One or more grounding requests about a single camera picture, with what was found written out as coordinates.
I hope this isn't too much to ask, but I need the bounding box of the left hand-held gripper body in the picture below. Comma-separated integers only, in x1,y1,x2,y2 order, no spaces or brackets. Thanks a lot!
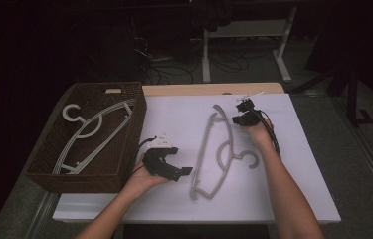
141,133,177,178

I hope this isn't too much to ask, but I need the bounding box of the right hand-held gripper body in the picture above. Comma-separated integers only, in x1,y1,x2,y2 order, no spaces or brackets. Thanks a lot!
235,91,266,126

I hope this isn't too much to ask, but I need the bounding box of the grey plastic clothes hanger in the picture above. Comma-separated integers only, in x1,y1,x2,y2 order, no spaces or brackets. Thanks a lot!
189,104,261,201
52,98,137,176

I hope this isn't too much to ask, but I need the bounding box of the brown woven basket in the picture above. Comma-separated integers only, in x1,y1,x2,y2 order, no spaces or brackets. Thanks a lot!
24,82,148,194

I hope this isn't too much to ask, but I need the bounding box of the person's right hand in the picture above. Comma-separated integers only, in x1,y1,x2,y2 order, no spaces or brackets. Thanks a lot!
244,118,275,147

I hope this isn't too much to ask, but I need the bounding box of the person's left hand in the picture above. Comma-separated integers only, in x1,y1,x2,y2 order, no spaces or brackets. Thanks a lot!
125,158,175,200

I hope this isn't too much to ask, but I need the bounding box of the white table cover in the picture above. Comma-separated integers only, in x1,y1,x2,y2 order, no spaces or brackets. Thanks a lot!
52,93,342,224

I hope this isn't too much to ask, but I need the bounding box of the black metal stand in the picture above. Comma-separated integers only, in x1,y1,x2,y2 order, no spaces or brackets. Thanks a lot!
289,63,373,127

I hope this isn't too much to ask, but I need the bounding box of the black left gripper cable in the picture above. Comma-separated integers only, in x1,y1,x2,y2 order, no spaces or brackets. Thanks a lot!
125,134,158,177

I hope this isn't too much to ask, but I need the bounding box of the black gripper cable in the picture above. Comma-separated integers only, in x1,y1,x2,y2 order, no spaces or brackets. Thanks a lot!
125,134,158,177
255,109,282,159

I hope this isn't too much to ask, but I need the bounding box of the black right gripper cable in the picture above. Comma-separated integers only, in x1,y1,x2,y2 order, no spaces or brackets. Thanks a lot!
255,109,282,159

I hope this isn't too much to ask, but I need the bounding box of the white metal desk frame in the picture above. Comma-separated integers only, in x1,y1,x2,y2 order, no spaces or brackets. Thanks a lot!
201,6,298,84

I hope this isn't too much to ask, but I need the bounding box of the tangle of floor cables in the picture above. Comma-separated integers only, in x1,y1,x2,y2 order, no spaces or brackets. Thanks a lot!
132,34,197,86

